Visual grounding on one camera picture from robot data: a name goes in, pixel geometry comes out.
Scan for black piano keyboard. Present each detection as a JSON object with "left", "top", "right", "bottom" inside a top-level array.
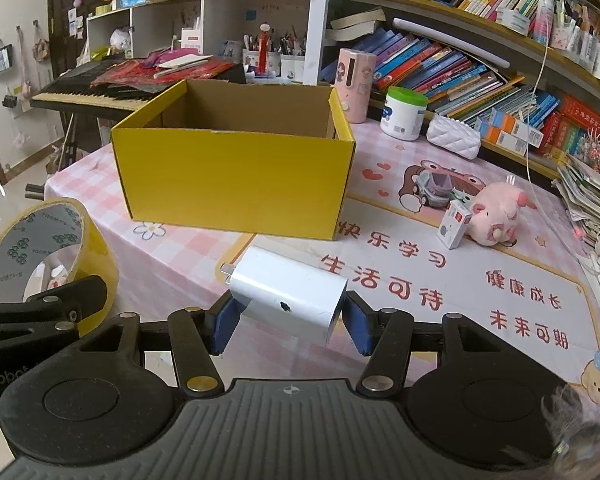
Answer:
[{"left": 29, "top": 62, "right": 246, "bottom": 116}]

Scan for keyboard stand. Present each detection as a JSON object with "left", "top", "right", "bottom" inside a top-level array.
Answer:
[{"left": 26, "top": 110, "right": 81, "bottom": 198}]

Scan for row of colourful books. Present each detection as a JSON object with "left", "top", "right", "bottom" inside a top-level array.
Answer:
[{"left": 370, "top": 27, "right": 561, "bottom": 133}]

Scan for stack of papers and books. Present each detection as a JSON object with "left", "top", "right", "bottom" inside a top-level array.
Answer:
[{"left": 552, "top": 152, "right": 600, "bottom": 248}]

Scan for white cubby shelf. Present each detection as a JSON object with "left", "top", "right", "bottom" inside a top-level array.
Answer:
[{"left": 86, "top": 0, "right": 311, "bottom": 86}]

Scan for yellow cardboard box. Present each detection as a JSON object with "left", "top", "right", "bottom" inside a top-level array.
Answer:
[{"left": 111, "top": 79, "right": 357, "bottom": 241}]

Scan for red doll figure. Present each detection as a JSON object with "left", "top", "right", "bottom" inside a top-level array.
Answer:
[{"left": 259, "top": 22, "right": 273, "bottom": 77}]

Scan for red paper sheets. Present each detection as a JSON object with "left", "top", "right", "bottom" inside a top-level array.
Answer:
[{"left": 92, "top": 50, "right": 233, "bottom": 93}]

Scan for white wooden bookshelf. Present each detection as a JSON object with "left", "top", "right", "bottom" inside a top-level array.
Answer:
[{"left": 305, "top": 0, "right": 600, "bottom": 181}]

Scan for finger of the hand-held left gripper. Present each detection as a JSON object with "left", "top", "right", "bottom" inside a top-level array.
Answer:
[
  {"left": 0, "top": 275, "right": 107, "bottom": 325},
  {"left": 0, "top": 321, "right": 79, "bottom": 357}
]

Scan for white tube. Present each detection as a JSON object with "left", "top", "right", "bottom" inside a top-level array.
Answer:
[{"left": 392, "top": 17, "right": 511, "bottom": 68}]

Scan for pink checked printed table mat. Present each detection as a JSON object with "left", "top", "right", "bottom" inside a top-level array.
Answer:
[{"left": 44, "top": 120, "right": 600, "bottom": 411}]

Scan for purple grey toy car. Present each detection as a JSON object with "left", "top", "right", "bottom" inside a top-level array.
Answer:
[{"left": 412, "top": 167, "right": 453, "bottom": 209}]

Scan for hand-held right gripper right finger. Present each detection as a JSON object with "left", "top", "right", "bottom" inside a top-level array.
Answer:
[{"left": 341, "top": 290, "right": 521, "bottom": 402}]

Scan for red book set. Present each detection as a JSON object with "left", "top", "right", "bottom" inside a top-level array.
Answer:
[{"left": 535, "top": 94, "right": 600, "bottom": 161}]

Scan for white pink envelope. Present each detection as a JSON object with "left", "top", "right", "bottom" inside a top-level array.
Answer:
[{"left": 152, "top": 52, "right": 213, "bottom": 78}]

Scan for grey fluffy cuff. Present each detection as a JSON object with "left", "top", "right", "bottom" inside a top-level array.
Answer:
[{"left": 540, "top": 385, "right": 600, "bottom": 476}]

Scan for round pink plush toy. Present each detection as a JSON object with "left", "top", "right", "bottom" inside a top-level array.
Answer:
[{"left": 467, "top": 175, "right": 538, "bottom": 247}]

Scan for white jar green lid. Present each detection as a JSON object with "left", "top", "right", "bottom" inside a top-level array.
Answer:
[{"left": 380, "top": 86, "right": 428, "bottom": 142}]

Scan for white pen cup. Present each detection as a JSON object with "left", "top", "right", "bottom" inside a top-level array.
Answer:
[
  {"left": 242, "top": 50, "right": 281, "bottom": 79},
  {"left": 280, "top": 52, "right": 306, "bottom": 83}
]

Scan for small white red box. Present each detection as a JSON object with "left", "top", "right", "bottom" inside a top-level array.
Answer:
[{"left": 437, "top": 199, "right": 475, "bottom": 250}]

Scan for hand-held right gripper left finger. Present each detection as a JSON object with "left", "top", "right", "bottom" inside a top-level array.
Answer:
[{"left": 72, "top": 290, "right": 242, "bottom": 402}]

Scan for yellow tape roll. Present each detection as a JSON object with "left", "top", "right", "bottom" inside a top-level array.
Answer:
[{"left": 0, "top": 199, "right": 120, "bottom": 338}]

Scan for white quilted pouch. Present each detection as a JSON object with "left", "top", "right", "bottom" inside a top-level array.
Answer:
[{"left": 426, "top": 114, "right": 482, "bottom": 160}]

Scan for pink cylinder dispenser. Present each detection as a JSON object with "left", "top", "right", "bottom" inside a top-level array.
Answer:
[{"left": 334, "top": 48, "right": 377, "bottom": 124}]

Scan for thick lying book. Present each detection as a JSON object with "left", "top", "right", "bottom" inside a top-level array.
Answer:
[{"left": 327, "top": 7, "right": 387, "bottom": 41}]

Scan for glitter bottle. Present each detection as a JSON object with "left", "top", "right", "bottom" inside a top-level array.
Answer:
[{"left": 530, "top": 0, "right": 556, "bottom": 46}]

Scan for white power adapter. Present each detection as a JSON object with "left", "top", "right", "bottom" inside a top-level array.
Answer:
[{"left": 220, "top": 245, "right": 349, "bottom": 345}]

